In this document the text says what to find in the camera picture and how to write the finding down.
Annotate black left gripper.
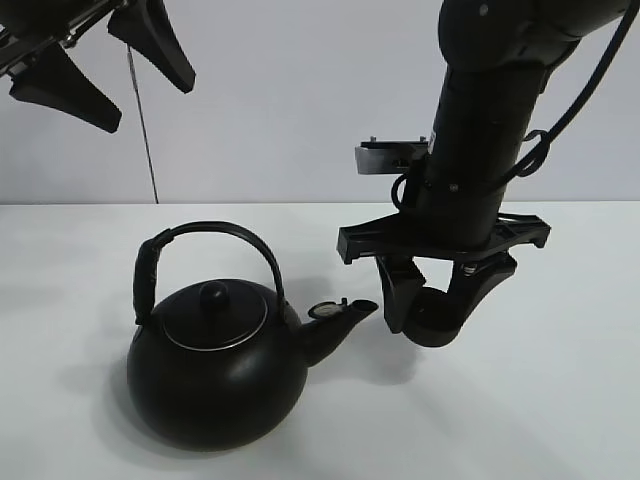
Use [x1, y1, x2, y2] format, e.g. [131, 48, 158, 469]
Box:
[1, 0, 196, 133]

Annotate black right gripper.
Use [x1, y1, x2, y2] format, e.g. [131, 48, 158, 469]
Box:
[337, 211, 551, 339]

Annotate black round teapot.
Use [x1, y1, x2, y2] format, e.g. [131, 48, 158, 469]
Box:
[126, 221, 377, 451]

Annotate small black teacup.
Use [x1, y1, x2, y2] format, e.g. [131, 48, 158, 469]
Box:
[402, 288, 464, 348]

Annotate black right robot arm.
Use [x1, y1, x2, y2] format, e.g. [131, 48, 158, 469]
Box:
[337, 1, 639, 348]

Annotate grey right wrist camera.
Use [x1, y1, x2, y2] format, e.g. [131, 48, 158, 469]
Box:
[354, 137, 431, 175]

